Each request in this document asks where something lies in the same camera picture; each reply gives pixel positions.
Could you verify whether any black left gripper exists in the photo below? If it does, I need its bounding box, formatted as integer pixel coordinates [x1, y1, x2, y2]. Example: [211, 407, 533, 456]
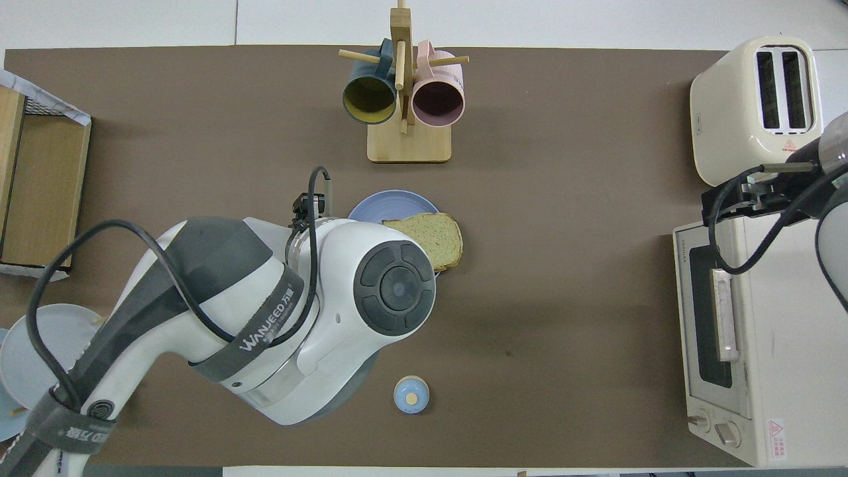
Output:
[291, 192, 329, 229]

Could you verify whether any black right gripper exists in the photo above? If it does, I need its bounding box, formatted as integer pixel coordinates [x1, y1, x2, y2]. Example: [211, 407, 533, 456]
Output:
[702, 171, 829, 226]

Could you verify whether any slice of toasted bread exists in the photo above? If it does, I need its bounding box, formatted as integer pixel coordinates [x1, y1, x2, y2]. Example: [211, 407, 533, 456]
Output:
[381, 212, 464, 272]

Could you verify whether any blue dinner plate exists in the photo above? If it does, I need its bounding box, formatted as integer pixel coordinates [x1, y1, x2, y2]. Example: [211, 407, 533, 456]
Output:
[347, 190, 441, 276]

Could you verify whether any grey plate in rack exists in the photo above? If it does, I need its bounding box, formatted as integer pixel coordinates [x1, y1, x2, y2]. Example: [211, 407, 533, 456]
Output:
[0, 303, 103, 410]

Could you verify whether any light blue plate in rack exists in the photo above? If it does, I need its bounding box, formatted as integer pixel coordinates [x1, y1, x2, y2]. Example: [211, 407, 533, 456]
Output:
[0, 328, 30, 443]

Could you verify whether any cream two-slot toaster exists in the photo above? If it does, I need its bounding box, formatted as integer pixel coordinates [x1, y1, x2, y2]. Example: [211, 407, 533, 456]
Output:
[690, 35, 824, 187]

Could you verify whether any wooden mug tree stand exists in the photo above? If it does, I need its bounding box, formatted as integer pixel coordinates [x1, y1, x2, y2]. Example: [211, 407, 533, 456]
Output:
[339, 0, 470, 164]

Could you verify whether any dark teal mug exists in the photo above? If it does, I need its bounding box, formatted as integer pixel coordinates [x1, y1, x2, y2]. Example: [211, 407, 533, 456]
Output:
[342, 38, 398, 126]

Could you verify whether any white toaster oven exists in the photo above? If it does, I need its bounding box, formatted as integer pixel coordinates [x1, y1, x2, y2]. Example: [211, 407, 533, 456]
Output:
[672, 211, 848, 468]

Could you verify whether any pink ribbed mug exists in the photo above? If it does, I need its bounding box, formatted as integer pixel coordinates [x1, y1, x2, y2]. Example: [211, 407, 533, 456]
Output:
[411, 40, 466, 129]

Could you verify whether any brown table mat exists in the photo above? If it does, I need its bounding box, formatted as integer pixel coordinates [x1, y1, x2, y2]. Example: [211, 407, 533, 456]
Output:
[0, 45, 817, 468]

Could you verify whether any wooden shelf unit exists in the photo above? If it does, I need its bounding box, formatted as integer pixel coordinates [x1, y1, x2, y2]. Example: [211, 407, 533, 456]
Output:
[0, 86, 92, 269]

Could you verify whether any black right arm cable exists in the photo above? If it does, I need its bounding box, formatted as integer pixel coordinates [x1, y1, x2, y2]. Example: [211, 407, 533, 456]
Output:
[708, 162, 848, 276]

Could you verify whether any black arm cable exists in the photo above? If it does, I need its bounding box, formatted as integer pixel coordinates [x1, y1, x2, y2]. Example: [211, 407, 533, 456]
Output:
[708, 162, 848, 276]
[26, 166, 332, 411]

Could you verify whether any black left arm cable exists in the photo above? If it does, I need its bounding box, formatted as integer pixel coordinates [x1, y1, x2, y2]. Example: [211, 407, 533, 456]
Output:
[26, 166, 332, 411]

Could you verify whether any black wire basket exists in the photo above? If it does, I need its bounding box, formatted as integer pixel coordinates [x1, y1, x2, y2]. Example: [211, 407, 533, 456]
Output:
[23, 93, 74, 119]

